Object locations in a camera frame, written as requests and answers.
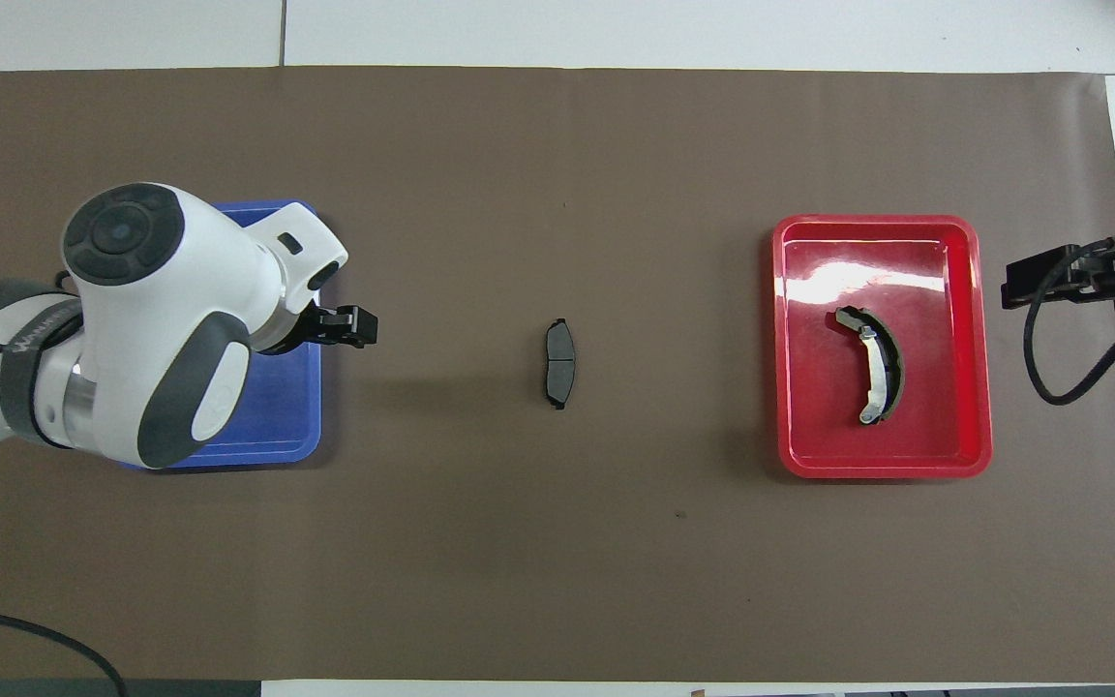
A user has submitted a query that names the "red plastic tray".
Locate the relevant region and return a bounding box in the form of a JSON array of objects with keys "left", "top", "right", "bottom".
[{"left": 772, "top": 214, "right": 994, "bottom": 480}]

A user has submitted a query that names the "blue plastic tray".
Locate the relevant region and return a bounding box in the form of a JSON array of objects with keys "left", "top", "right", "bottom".
[{"left": 117, "top": 199, "right": 324, "bottom": 471}]

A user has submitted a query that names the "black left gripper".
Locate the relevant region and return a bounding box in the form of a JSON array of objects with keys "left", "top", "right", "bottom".
[{"left": 296, "top": 302, "right": 380, "bottom": 350}]

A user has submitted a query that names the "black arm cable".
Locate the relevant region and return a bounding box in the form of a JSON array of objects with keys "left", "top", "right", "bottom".
[
  {"left": 0, "top": 308, "right": 130, "bottom": 697},
  {"left": 1022, "top": 237, "right": 1115, "bottom": 406}
]

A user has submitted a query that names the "dark grey brake pad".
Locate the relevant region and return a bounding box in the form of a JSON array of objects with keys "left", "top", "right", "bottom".
[{"left": 544, "top": 318, "right": 578, "bottom": 411}]

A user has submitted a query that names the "curved brake shoe silver web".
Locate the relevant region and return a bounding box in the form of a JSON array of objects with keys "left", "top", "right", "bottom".
[{"left": 833, "top": 305, "right": 907, "bottom": 427}]

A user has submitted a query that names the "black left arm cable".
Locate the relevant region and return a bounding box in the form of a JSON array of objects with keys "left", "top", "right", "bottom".
[{"left": 0, "top": 308, "right": 130, "bottom": 697}]

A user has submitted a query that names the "brown table mat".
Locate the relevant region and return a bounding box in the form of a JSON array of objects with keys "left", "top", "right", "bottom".
[{"left": 0, "top": 66, "right": 1115, "bottom": 683}]

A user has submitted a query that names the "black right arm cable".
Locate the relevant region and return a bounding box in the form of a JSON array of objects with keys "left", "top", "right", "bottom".
[{"left": 1022, "top": 237, "right": 1115, "bottom": 406}]

